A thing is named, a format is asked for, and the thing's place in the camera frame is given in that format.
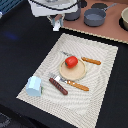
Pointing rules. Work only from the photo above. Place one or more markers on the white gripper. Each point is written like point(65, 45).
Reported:
point(53, 7)

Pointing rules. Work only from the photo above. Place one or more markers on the red tomato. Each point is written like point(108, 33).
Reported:
point(71, 61)

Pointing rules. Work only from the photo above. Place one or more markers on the brown sausage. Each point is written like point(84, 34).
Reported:
point(58, 86)

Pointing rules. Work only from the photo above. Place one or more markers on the light blue cup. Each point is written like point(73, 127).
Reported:
point(34, 86)

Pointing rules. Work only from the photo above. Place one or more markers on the grey pot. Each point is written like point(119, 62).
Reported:
point(73, 16)

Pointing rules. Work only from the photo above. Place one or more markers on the brown stove board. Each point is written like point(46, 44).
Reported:
point(109, 30)

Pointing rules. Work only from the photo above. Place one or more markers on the round wooden plate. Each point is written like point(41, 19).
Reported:
point(74, 73)

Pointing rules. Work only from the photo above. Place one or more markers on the beige bowl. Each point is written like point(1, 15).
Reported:
point(124, 15)

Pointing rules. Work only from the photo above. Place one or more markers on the beige woven placemat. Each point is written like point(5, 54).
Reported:
point(78, 108)

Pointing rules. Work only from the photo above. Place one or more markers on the grey saucepan with handle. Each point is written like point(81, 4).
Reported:
point(95, 17)

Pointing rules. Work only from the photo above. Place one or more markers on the knife with wooden handle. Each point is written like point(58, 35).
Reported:
point(83, 58)

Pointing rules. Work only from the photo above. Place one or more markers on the fork with wooden handle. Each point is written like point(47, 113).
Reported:
point(72, 83)

